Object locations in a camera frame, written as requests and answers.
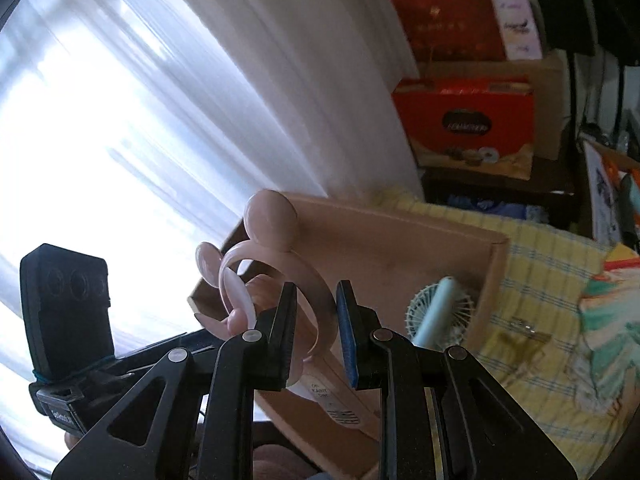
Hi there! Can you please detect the pink mouse-ear handheld fan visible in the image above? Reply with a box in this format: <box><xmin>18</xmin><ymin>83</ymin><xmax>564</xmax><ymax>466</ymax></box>
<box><xmin>193</xmin><ymin>187</ymin><xmax>381</xmax><ymax>443</ymax></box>

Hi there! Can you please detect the mint green handheld fan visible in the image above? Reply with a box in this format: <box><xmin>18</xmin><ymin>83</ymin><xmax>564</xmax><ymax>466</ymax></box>
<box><xmin>405</xmin><ymin>276</ymin><xmax>475</xmax><ymax>350</ymax></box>

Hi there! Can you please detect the yellow plaid tablecloth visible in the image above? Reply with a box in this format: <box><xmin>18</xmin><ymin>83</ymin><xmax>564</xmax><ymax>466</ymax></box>
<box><xmin>374</xmin><ymin>188</ymin><xmax>639</xmax><ymax>479</ymax></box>

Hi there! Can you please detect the brown cardboard box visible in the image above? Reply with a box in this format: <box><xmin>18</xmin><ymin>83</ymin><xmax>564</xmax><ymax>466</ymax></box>
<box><xmin>189</xmin><ymin>194</ymin><xmax>509</xmax><ymax>479</ymax></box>

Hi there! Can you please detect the red gift box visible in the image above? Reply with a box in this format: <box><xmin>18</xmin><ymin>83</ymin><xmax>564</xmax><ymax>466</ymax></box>
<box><xmin>392</xmin><ymin>77</ymin><xmax>536</xmax><ymax>181</ymax></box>

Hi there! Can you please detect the white curtain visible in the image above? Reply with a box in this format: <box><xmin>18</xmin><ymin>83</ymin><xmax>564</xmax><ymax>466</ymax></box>
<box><xmin>1</xmin><ymin>0</ymin><xmax>421</xmax><ymax>477</ymax></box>

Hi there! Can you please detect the large brown cardboard carton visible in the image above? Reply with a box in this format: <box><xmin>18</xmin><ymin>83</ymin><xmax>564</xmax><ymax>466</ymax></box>
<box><xmin>418</xmin><ymin>51</ymin><xmax>566</xmax><ymax>160</ymax></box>

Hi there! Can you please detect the pink white paper bag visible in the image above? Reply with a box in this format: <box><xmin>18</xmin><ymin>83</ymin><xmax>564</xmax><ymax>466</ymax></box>
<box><xmin>491</xmin><ymin>0</ymin><xmax>544</xmax><ymax>61</ymax></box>

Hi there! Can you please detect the dark red gift bag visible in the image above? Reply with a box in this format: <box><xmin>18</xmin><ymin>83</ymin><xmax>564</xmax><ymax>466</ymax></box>
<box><xmin>392</xmin><ymin>0</ymin><xmax>506</xmax><ymax>63</ymax></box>

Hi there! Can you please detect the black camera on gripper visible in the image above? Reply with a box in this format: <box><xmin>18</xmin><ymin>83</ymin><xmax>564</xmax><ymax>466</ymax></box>
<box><xmin>20</xmin><ymin>244</ymin><xmax>115</xmax><ymax>384</ymax></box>

